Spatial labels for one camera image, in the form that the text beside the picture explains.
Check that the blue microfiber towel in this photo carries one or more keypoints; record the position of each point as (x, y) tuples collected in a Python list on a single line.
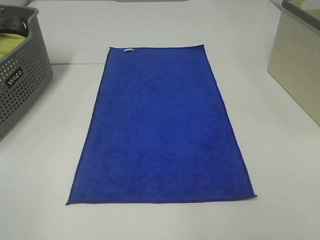
[(159, 133)]

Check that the grey perforated laundry basket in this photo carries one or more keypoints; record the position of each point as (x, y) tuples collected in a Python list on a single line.
[(25, 72)]

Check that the beige plastic storage bin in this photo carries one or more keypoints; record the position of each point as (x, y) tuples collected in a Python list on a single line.
[(295, 56)]

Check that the yellow-green towel in basket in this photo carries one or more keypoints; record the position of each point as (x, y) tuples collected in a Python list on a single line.
[(8, 42)]

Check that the black cloth in basket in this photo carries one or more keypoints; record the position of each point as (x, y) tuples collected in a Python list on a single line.
[(13, 25)]

